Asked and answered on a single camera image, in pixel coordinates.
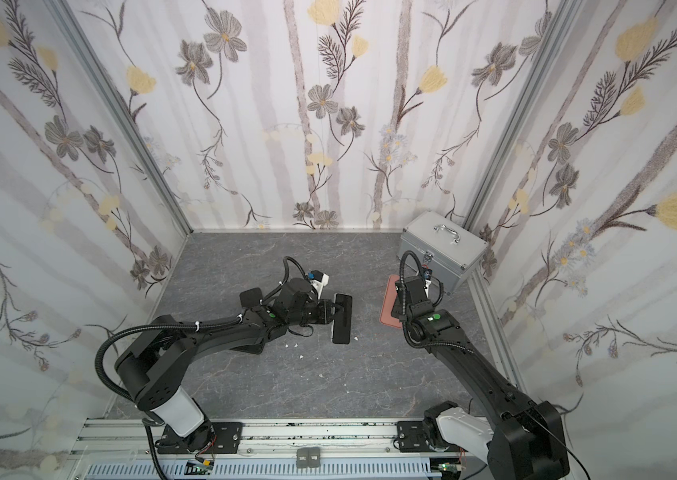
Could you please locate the black smartphone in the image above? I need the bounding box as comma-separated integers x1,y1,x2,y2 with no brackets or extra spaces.
332,293,353,345

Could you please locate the pink phone case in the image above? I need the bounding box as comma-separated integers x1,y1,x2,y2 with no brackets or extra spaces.
380,275,402,329

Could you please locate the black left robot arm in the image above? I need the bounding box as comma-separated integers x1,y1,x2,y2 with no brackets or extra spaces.
94,256,353,456

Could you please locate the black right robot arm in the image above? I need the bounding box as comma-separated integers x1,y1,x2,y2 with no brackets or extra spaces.
398,250,584,479

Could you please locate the silver aluminium case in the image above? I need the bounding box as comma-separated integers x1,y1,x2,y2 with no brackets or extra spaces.
398,211,489,295

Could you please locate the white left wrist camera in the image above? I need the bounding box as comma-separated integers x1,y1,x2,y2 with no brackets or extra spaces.
306,270,330,297

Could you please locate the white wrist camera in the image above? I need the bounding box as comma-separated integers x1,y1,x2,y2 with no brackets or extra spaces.
306,270,330,297
420,265,433,281

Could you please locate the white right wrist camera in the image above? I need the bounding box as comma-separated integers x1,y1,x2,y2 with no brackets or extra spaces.
420,265,433,281

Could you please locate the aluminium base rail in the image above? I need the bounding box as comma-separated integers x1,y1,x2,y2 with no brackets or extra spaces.
60,418,492,479

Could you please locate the white slotted cable duct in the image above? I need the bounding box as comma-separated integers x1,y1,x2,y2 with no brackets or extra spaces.
84,458,443,480

